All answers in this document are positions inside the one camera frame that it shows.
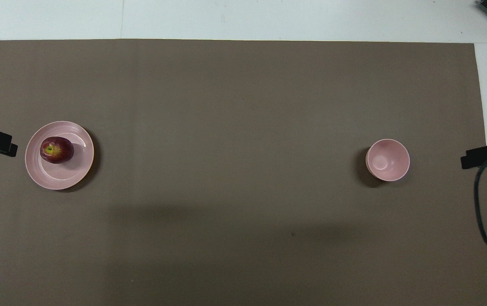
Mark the dark red apple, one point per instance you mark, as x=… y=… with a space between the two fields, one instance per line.
x=58 y=154

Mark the brown table mat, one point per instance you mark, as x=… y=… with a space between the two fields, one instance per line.
x=243 y=127

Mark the pink plate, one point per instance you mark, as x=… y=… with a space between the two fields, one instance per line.
x=63 y=176

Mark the pink bowl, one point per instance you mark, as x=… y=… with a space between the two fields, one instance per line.
x=390 y=163

